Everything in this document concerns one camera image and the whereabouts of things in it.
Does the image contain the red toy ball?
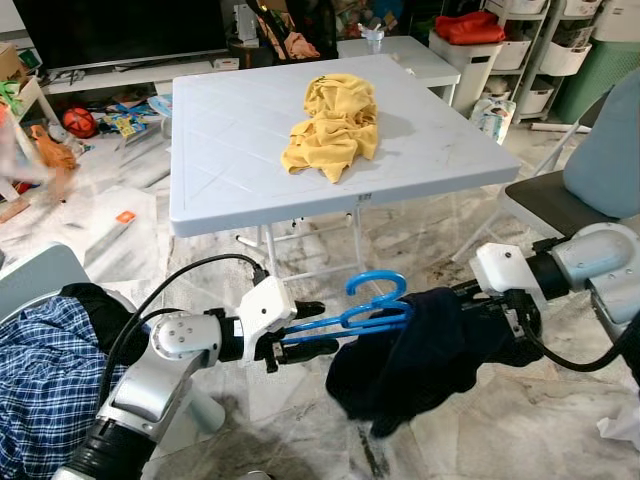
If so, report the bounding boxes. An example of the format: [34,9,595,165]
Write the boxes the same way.
[62,107,99,139]

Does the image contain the orange plush toy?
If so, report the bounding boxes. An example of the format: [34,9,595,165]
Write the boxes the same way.
[30,123,79,173]

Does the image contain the blue plastic clothes hanger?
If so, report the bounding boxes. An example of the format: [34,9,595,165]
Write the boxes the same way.
[283,271,413,344]

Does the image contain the dark navy garment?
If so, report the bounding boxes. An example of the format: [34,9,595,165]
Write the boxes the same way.
[326,288,543,439]

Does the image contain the black television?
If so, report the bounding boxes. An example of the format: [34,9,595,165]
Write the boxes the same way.
[10,0,233,73]

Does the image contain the white tissue pack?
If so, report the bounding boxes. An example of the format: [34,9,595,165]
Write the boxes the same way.
[470,97,517,144]

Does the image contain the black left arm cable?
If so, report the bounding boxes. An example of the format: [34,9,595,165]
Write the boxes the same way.
[98,253,271,411]

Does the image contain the blue plaid shirt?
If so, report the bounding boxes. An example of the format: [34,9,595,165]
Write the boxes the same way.
[0,295,136,480]

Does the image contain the grey padded folding chair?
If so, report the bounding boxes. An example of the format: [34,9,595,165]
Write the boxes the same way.
[497,68,640,263]

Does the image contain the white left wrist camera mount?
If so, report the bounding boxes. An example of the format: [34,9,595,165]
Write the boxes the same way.
[236,277,298,346]

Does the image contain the yellow garment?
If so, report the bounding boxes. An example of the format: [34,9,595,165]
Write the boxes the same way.
[281,73,381,184]

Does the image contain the white side table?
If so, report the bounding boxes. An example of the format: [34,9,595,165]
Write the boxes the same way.
[335,35,463,106]

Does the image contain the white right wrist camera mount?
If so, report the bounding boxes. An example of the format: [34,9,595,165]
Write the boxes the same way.
[470,243,546,299]

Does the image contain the black garment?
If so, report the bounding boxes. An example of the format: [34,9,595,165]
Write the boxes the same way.
[60,283,153,351]

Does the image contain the white bin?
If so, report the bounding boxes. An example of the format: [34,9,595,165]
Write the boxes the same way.
[430,32,508,109]

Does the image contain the clear plastic bag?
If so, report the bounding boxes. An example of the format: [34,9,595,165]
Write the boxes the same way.
[85,185,161,263]

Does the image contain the white folding table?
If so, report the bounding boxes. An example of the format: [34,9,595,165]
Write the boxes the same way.
[168,68,523,301]

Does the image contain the clear cup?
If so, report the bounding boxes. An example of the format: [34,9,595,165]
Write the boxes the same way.
[360,24,387,53]

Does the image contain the red cloth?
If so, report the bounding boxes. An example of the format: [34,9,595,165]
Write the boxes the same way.
[434,11,508,46]

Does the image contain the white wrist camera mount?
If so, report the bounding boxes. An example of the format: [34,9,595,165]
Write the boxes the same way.
[236,277,298,346]
[470,243,546,299]

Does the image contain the white television bench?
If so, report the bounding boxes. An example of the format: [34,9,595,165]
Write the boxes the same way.
[40,55,241,98]

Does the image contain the white drawer shelf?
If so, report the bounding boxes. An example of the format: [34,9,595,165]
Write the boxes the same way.
[485,0,606,116]

